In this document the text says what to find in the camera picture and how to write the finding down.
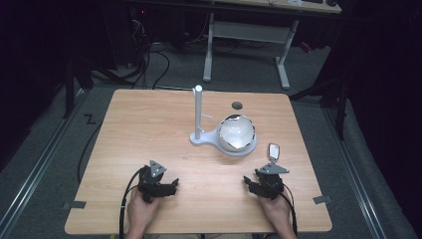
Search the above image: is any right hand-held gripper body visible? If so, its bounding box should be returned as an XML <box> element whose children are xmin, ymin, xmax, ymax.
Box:
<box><xmin>254</xmin><ymin>162</ymin><xmax>291</xmax><ymax>201</ymax></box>

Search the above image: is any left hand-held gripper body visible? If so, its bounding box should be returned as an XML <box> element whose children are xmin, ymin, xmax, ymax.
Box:
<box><xmin>137</xmin><ymin>159</ymin><xmax>167</xmax><ymax>204</ymax></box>

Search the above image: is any white key fob with ring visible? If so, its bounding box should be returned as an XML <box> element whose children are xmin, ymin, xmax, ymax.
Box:
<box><xmin>267</xmin><ymin>142</ymin><xmax>281</xmax><ymax>164</ymax></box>

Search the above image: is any person's right hand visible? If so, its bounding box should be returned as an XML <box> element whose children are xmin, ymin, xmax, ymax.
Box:
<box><xmin>257</xmin><ymin>188</ymin><xmax>294</xmax><ymax>231</ymax></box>

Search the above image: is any person's left hand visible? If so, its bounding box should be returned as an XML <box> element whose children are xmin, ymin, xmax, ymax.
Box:
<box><xmin>126</xmin><ymin>187</ymin><xmax>164</xmax><ymax>230</ymax></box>

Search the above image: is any grey tape piece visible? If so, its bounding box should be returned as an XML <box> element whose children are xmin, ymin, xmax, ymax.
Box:
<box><xmin>62</xmin><ymin>200</ymin><xmax>88</xmax><ymax>211</ymax></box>
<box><xmin>313</xmin><ymin>194</ymin><xmax>333</xmax><ymax>205</ymax></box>

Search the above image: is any white bowl with dark rim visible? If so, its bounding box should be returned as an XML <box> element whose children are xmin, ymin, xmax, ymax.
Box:
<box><xmin>216</xmin><ymin>114</ymin><xmax>257</xmax><ymax>153</ymax></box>

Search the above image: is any black metal stand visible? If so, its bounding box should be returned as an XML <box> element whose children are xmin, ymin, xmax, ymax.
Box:
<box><xmin>288</xmin><ymin>74</ymin><xmax>350</xmax><ymax>141</ymax></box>
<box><xmin>61</xmin><ymin>54</ymin><xmax>96</xmax><ymax>120</ymax></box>

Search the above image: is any white-framed desk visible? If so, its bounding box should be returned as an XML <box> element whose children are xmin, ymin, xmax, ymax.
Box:
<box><xmin>202</xmin><ymin>0</ymin><xmax>343</xmax><ymax>92</ymax></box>

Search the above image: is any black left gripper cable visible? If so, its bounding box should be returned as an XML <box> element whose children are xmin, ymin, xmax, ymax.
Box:
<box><xmin>118</xmin><ymin>166</ymin><xmax>147</xmax><ymax>239</ymax></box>

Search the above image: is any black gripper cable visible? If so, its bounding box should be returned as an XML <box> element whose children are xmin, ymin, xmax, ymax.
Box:
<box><xmin>280</xmin><ymin>183</ymin><xmax>299</xmax><ymax>237</ymax></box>
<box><xmin>118</xmin><ymin>166</ymin><xmax>147</xmax><ymax>239</ymax></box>

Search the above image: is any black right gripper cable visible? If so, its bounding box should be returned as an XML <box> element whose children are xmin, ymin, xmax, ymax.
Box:
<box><xmin>280</xmin><ymin>183</ymin><xmax>299</xmax><ymax>237</ymax></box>

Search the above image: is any thin black floor cable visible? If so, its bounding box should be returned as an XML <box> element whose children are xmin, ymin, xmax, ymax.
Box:
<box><xmin>77</xmin><ymin>121</ymin><xmax>105</xmax><ymax>184</ymax></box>

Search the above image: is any white stand with post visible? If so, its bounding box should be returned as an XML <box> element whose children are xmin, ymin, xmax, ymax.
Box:
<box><xmin>188</xmin><ymin>84</ymin><xmax>259</xmax><ymax>158</ymax></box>

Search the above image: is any metal floor rail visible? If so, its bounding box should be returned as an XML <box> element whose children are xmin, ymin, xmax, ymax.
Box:
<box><xmin>321</xmin><ymin>107</ymin><xmax>390</xmax><ymax>239</ymax></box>
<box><xmin>0</xmin><ymin>89</ymin><xmax>88</xmax><ymax>239</ymax></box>

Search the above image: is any black floor cables bundle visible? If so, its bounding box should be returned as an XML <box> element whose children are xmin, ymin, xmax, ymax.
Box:
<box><xmin>93</xmin><ymin>18</ymin><xmax>171</xmax><ymax>91</ymax></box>

